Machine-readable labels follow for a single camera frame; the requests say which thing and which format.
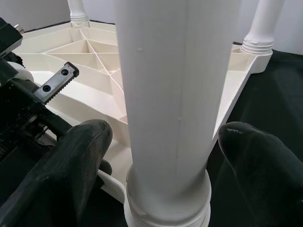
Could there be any black table cloth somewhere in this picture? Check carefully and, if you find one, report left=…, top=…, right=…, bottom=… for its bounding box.
left=22, top=18, right=303, bottom=227

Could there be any white plastic table leg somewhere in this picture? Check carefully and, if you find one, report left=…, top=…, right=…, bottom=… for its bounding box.
left=241, top=0, right=286, bottom=57
left=114, top=0, right=234, bottom=225
left=67, top=0, right=90, bottom=26

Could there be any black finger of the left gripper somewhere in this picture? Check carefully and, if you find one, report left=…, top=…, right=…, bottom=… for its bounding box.
left=98, top=160, right=113, bottom=176

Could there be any white plastic table top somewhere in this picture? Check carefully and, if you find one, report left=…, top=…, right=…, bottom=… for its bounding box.
left=10, top=20, right=274, bottom=227

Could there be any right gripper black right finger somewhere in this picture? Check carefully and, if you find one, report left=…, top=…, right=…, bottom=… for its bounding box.
left=217, top=122, right=303, bottom=227

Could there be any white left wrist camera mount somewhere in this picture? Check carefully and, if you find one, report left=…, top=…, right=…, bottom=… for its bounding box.
left=10, top=61, right=34, bottom=83

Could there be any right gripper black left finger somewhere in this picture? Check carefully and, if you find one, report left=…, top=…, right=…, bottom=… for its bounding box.
left=0, top=119, right=113, bottom=227

